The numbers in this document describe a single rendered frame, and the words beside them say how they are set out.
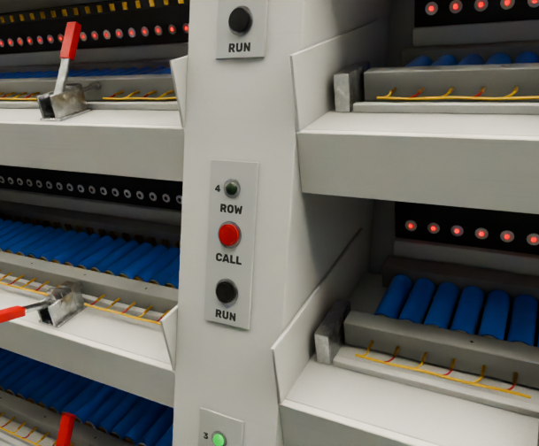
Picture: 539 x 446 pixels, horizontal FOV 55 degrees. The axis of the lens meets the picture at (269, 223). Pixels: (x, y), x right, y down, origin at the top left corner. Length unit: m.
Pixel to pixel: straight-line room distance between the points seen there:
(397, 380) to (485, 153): 0.18
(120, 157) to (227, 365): 0.20
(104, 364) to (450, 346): 0.30
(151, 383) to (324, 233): 0.20
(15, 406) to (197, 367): 0.36
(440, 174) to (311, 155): 0.09
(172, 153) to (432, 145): 0.20
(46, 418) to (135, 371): 0.24
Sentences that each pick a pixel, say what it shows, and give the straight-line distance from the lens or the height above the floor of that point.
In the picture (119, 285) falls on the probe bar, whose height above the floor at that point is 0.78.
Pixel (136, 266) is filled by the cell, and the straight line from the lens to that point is 0.56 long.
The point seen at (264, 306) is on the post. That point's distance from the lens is 0.38.
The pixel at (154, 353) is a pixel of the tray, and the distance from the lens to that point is 0.46.
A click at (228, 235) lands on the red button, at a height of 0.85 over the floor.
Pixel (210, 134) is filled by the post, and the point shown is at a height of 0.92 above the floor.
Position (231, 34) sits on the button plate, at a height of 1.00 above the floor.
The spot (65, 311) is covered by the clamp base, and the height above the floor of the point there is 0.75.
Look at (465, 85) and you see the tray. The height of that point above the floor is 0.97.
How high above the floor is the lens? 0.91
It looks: 7 degrees down
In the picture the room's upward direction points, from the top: 3 degrees clockwise
